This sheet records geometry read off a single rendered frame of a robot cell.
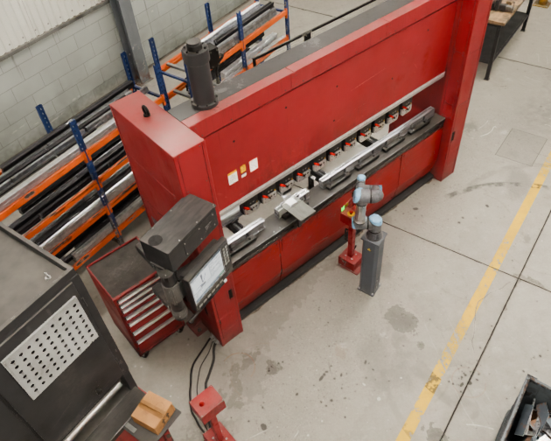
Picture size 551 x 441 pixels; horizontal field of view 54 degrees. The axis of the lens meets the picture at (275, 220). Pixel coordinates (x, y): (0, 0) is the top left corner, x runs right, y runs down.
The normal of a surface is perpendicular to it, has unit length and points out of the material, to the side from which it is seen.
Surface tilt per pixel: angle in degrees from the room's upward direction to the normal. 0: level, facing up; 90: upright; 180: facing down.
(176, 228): 1
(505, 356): 0
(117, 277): 0
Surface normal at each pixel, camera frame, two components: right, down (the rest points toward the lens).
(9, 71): 0.82, 0.37
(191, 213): -0.06, -0.69
